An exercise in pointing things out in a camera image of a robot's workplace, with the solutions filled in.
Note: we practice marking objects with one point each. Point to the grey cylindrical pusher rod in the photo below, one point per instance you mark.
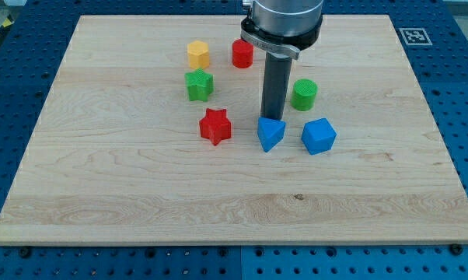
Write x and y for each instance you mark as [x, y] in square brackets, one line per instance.
[277, 71]

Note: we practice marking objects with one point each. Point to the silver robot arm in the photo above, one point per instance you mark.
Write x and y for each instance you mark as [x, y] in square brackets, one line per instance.
[281, 28]

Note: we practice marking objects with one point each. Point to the green cylinder block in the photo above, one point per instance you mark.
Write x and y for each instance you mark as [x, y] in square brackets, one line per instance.
[304, 94]

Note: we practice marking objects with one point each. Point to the red cylinder block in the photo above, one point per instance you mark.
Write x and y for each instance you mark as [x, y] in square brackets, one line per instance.
[242, 54]

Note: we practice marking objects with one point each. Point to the blue triangle block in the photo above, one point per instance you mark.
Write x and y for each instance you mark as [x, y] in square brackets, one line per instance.
[270, 132]

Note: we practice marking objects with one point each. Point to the blue cube block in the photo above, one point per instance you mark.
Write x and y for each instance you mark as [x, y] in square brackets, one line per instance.
[318, 136]

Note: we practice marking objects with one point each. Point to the green star block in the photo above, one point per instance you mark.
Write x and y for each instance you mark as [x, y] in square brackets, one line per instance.
[199, 84]

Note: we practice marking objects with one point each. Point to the yellow hexagon block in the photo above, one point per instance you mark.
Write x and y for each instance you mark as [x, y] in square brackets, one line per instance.
[198, 54]

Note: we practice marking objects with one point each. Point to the red star block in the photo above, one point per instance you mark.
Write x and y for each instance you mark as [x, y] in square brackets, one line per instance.
[215, 126]

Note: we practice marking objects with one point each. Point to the white fiducial marker tag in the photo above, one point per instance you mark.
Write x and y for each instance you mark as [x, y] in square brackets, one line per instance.
[413, 36]

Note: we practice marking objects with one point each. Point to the light wooden board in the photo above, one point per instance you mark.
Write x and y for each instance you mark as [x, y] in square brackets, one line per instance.
[116, 157]

